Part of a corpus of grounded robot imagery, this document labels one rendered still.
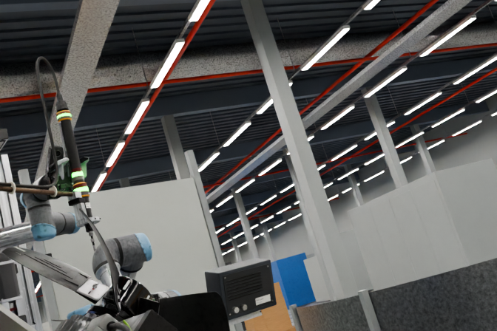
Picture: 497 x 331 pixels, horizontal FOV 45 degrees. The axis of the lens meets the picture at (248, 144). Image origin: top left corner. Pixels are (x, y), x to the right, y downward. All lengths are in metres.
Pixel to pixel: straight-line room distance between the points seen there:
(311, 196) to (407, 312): 5.49
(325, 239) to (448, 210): 3.36
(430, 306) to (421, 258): 8.94
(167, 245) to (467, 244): 7.98
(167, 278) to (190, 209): 0.51
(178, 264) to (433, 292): 1.68
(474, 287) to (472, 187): 8.74
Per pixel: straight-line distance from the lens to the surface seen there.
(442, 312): 3.12
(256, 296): 2.47
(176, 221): 4.06
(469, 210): 11.54
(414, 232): 12.02
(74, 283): 1.74
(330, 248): 8.49
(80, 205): 1.85
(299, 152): 8.66
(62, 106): 1.97
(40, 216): 2.10
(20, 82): 10.55
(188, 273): 4.02
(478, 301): 3.07
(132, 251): 2.36
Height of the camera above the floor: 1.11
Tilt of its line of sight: 14 degrees up
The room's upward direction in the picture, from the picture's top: 17 degrees counter-clockwise
